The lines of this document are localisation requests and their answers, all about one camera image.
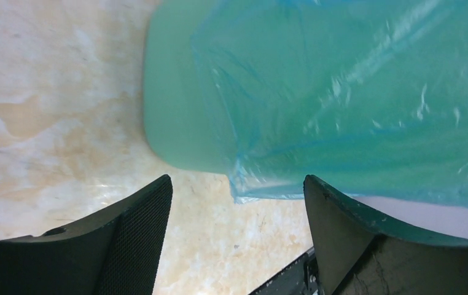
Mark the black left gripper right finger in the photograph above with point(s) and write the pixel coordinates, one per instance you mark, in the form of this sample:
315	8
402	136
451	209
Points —
360	250

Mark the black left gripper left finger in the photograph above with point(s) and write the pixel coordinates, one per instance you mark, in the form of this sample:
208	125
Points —
115	250

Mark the blue plastic trash bag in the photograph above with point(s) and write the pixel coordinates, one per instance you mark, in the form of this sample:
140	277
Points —
370	96

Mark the green plastic trash bin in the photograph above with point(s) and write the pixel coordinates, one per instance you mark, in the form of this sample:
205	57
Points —
177	123

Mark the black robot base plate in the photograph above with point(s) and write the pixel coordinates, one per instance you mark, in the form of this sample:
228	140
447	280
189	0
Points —
300	277

